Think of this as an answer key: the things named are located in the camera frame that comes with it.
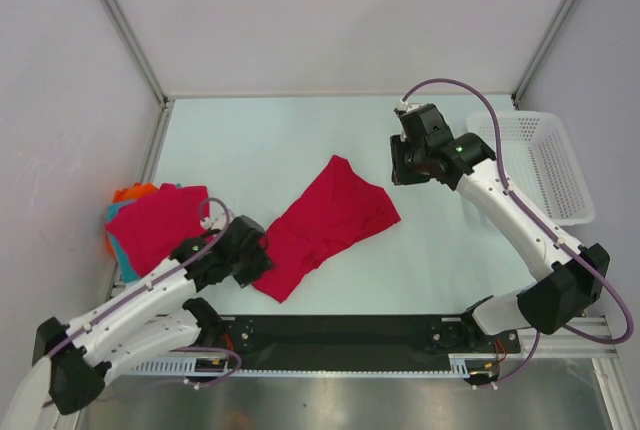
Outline red t shirt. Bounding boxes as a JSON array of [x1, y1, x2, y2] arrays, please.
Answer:
[[105, 184, 209, 278], [253, 155, 401, 303]]

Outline white perforated plastic basket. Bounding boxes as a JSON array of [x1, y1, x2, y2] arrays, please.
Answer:
[[497, 111, 595, 226]]

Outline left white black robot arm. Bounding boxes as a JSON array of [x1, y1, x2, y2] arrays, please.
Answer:
[[32, 215, 273, 415]]

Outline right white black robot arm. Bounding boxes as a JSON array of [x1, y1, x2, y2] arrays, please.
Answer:
[[390, 104, 610, 351]]

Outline folded red t shirt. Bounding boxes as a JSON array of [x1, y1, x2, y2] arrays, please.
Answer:
[[105, 184, 209, 278]]

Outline teal t shirt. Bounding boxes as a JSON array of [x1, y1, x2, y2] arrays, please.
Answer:
[[105, 200, 140, 284]]

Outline orange t shirt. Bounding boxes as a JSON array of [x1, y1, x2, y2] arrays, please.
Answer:
[[112, 182, 158, 203]]

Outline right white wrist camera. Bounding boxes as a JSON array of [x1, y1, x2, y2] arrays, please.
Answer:
[[394, 99, 424, 117]]

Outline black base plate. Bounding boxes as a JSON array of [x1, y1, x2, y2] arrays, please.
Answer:
[[205, 315, 521, 373]]

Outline left slotted cable duct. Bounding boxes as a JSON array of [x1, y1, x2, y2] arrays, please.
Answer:
[[127, 354, 234, 377]]

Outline slotted cable duct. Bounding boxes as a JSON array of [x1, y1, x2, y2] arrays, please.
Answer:
[[127, 354, 234, 377], [449, 354, 501, 378]]

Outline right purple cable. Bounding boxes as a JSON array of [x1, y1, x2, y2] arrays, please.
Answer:
[[399, 78, 634, 391]]

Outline right slotted cable duct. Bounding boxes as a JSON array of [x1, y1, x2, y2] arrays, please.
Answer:
[[449, 354, 501, 378]]

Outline aluminium frame rail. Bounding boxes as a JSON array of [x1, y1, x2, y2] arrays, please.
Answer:
[[534, 317, 617, 359]]

